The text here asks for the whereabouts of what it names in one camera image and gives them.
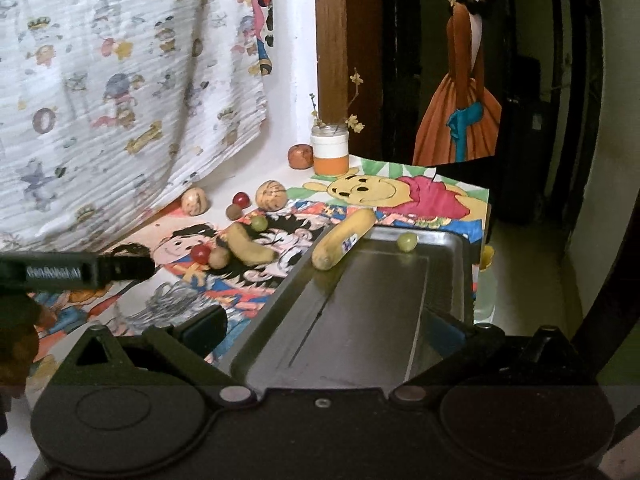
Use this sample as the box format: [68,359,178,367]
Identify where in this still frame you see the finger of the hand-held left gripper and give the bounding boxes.
[97,255,157,282]

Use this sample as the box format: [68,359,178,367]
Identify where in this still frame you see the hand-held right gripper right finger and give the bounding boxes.
[390,310,586,403]

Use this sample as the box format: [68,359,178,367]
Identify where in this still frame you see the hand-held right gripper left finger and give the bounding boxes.
[59,305,256,406]

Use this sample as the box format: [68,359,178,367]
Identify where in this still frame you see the metal baking tray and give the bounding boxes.
[230,225,473,391]

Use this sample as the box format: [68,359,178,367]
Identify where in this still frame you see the small yellow banana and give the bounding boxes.
[227,223,277,266]

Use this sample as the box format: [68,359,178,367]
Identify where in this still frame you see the striped pepino melon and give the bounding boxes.
[255,180,288,210]
[180,187,209,216]

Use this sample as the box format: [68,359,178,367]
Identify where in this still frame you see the person's left hand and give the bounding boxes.
[0,292,57,396]

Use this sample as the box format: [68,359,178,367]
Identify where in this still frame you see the pale green container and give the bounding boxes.
[472,265,499,323]

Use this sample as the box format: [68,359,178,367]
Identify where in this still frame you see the cartoon printed tablecloth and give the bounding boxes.
[30,157,491,396]

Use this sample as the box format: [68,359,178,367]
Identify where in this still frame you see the large yellow banana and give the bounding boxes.
[311,208,376,270]

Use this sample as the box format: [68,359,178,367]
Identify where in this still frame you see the white cartoon printed curtain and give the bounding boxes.
[0,0,268,253]

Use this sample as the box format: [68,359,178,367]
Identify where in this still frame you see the reddish brown apple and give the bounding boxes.
[288,144,315,169]

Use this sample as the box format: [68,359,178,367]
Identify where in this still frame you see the white and orange jar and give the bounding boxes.
[310,124,349,177]

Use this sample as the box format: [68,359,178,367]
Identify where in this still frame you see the dried flower sprigs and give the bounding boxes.
[309,67,366,136]

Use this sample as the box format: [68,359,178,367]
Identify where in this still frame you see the pink cartoon printed cloth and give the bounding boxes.
[247,0,276,77]

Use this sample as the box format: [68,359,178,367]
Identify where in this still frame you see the brown wooden door frame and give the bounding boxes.
[314,0,383,158]

